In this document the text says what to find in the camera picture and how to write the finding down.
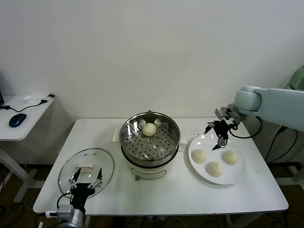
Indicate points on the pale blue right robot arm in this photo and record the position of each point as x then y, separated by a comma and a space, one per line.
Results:
280, 104

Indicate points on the white standing desk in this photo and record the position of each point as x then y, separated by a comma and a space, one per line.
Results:
23, 133

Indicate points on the stainless steel steamer basket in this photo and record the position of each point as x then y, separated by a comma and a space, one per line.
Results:
164, 145

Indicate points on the stainless steel steamer pot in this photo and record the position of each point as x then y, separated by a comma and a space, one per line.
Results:
147, 171

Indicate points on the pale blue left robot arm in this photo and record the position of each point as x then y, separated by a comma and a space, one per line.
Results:
76, 219

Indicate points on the blue computer mouse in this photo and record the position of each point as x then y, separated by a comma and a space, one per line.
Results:
17, 120

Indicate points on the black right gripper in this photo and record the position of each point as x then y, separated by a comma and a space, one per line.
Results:
222, 129

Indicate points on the small black adapter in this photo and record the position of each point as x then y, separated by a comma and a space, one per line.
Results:
48, 97

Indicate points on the white round plate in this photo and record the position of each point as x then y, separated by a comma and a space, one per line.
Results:
225, 178

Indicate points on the white steamed baozi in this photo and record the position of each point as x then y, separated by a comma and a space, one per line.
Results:
199, 156
215, 168
230, 157
149, 129

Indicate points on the pale green appliance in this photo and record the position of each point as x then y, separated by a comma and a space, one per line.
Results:
298, 79

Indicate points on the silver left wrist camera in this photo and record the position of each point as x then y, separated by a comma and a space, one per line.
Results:
65, 211

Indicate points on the white crumpled tissue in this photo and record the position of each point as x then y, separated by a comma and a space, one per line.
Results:
28, 98

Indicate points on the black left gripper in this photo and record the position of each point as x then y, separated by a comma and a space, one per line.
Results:
82, 192

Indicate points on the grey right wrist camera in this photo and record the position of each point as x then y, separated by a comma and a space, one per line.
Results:
221, 112

